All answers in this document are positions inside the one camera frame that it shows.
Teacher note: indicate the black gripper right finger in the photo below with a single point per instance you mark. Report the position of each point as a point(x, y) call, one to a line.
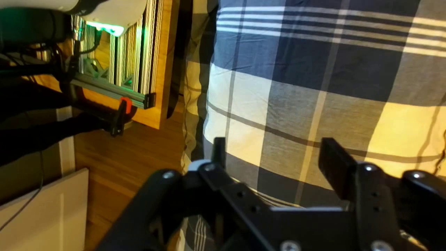
point(371, 204)

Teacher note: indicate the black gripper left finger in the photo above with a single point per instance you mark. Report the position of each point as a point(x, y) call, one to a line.
point(154, 210)

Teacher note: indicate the plaid checkered cloth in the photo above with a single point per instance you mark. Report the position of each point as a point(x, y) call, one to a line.
point(325, 70)

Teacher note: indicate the yellow grey checked comforter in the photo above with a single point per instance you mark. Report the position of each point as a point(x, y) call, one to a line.
point(196, 92)

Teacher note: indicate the white panel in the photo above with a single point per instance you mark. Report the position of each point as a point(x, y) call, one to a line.
point(43, 214)

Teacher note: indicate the wooden board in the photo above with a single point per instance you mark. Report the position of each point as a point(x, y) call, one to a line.
point(162, 70)

